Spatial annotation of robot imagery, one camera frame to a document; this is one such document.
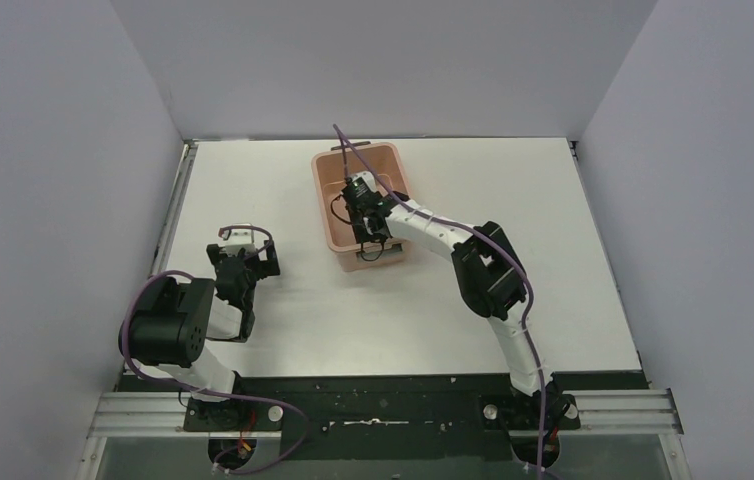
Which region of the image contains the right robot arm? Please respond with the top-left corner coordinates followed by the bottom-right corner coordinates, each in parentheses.
top-left (341, 172), bottom-right (579, 433)

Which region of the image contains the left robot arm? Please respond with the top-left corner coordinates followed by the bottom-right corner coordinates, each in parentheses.
top-left (118, 238), bottom-right (281, 430)

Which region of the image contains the pink plastic bin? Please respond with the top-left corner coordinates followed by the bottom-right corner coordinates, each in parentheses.
top-left (312, 142), bottom-right (411, 272)

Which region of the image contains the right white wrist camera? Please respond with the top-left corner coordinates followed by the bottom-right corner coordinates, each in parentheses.
top-left (349, 171), bottom-right (378, 191)

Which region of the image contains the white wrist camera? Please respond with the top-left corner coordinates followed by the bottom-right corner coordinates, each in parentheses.
top-left (349, 171), bottom-right (378, 191)
top-left (218, 224), bottom-right (264, 256)

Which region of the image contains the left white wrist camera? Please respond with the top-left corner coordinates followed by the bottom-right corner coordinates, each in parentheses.
top-left (218, 224), bottom-right (264, 256)

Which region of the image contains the left side aluminium rail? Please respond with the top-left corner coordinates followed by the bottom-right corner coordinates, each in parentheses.
top-left (149, 140), bottom-right (198, 275)

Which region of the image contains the aluminium rail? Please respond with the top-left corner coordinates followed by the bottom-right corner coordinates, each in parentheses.
top-left (149, 140), bottom-right (198, 275)
top-left (88, 390), bottom-right (684, 439)

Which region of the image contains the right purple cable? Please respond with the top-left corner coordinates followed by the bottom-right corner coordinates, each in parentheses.
top-left (332, 123), bottom-right (551, 480)

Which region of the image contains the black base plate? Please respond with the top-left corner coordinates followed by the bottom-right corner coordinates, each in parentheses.
top-left (115, 370), bottom-right (650, 465)

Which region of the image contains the aluminium front rail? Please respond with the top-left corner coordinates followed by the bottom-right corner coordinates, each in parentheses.
top-left (88, 390), bottom-right (684, 439)

